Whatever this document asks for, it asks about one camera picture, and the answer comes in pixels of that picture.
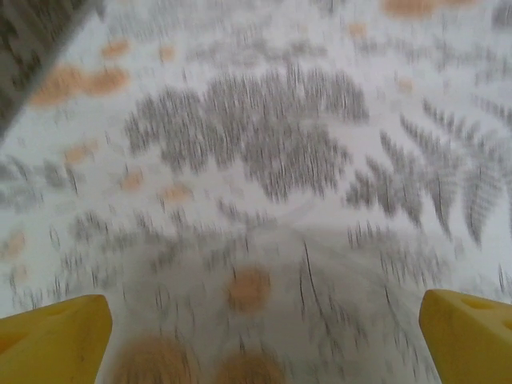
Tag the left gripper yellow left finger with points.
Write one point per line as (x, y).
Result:
(52, 344)

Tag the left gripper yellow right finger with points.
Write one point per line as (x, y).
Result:
(472, 340)

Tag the floral patterned table cover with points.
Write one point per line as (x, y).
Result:
(256, 160)

